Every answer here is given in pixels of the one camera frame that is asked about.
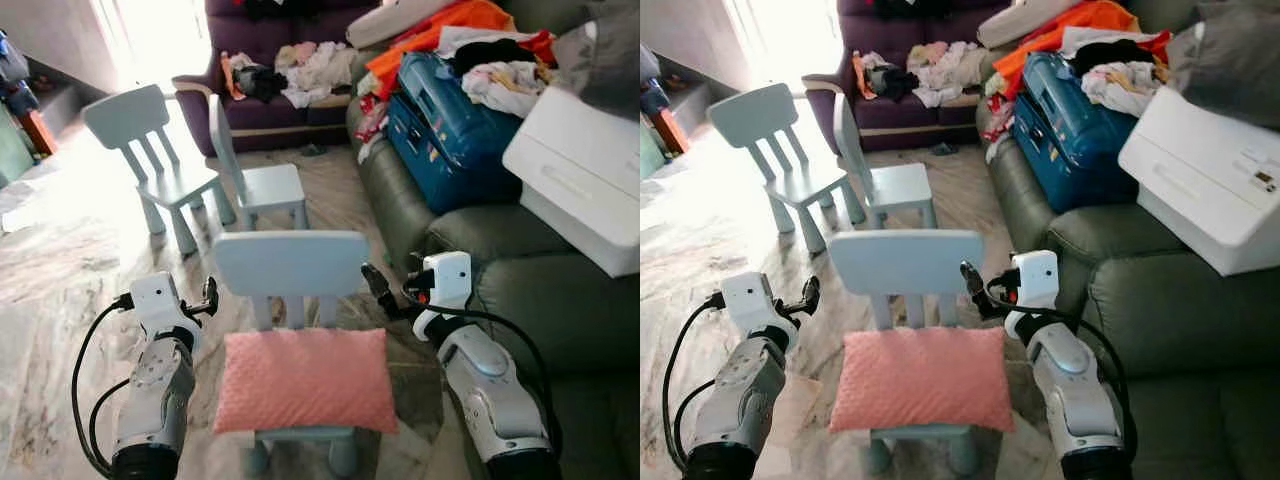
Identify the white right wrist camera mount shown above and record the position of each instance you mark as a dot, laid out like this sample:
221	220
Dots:
1038	280
450	280

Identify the black crumpled garment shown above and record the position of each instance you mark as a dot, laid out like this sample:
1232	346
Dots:
262	82
890	82

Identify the pale clothes pile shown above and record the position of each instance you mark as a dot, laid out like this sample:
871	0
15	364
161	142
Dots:
945	75
320	75

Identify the red white patterned cloth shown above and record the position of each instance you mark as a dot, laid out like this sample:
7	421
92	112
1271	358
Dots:
995	115
370	120

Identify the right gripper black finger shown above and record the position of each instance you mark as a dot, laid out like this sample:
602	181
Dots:
380	288
978	288

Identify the pink dotted pillow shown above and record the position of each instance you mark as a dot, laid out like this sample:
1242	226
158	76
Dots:
305	380
920	380

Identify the beige bolster pillow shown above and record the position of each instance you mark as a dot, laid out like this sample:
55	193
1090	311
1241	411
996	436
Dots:
400	22
1025	20

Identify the dark slipper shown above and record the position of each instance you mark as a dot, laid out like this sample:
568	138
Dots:
312	149
943	148

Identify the blue hard suitcase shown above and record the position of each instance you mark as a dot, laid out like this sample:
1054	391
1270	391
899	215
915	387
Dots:
1070	130
450	130

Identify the green leather sofa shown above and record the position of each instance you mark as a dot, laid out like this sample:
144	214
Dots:
1180	320
560	320

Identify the orange cloth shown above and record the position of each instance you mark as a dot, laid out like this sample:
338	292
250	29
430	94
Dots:
460	18
1095	18

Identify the purple sofa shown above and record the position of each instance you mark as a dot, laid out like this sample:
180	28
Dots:
260	120
900	125

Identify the brown wooden board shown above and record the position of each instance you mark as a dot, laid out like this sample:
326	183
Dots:
40	132
673	132

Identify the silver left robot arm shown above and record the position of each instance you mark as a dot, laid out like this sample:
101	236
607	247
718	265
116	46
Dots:
740	400
155	400

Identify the white crumpled clothes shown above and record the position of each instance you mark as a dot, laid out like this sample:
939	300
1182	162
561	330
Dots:
505	85
1120	88

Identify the black cloth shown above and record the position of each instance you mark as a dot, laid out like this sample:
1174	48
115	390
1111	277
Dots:
1105	52
490	52

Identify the light blue child chair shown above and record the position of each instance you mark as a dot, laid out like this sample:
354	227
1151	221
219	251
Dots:
805	180
180	185
905	260
900	185
270	187
290	262

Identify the dark blue bag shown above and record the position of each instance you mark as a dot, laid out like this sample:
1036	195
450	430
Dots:
652	90
15	80

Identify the grey cushion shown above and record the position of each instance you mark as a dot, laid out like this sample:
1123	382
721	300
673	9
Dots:
1230	55
605	55

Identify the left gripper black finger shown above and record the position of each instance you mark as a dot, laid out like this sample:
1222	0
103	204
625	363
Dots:
211	294
811	293

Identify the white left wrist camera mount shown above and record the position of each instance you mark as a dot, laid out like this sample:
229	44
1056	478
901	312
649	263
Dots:
155	300
750	300

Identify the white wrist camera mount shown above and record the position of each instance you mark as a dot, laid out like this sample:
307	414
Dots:
155	300
1038	280
450	280
750	300

